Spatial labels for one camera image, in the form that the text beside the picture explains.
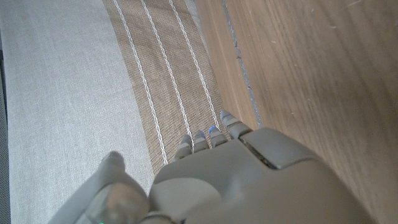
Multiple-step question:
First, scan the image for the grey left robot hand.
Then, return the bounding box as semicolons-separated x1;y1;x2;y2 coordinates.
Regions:
46;110;377;224

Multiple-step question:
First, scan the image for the beige striped backdrop cloth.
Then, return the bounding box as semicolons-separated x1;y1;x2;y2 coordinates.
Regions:
0;0;233;224

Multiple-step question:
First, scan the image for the grey perforated panel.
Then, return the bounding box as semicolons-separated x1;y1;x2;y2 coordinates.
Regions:
0;40;12;224

